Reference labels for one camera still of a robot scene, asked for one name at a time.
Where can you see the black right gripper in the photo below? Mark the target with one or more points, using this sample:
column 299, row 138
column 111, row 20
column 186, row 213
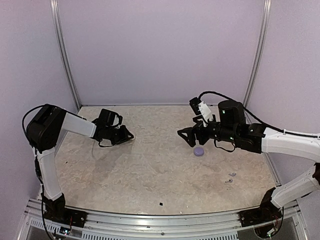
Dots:
column 198, row 128

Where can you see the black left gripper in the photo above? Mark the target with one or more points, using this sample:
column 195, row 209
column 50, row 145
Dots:
column 124, row 136

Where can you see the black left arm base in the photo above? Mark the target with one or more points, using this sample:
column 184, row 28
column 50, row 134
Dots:
column 56, row 211

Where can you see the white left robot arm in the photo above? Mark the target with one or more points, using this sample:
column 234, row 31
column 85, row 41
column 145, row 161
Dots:
column 43, row 131

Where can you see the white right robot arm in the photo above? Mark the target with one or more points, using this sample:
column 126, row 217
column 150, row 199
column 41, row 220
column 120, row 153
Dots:
column 257, row 138

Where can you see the purple round charging case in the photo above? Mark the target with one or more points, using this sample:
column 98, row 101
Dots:
column 198, row 151

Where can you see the purple earbud far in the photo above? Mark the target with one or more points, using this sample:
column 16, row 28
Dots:
column 233, row 174

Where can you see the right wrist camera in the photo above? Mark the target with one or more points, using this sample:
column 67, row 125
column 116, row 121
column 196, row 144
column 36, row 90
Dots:
column 202, row 111

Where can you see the silver front aluminium rail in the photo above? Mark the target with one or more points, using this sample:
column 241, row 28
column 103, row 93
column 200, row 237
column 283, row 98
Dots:
column 103, row 225

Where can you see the right silver frame post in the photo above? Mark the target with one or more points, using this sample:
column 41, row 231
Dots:
column 259, row 51

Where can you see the silver frame post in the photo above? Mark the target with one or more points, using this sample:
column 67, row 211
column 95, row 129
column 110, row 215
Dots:
column 259, row 51
column 54, row 5

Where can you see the left silver frame post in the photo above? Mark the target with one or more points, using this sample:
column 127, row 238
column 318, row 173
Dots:
column 54, row 5

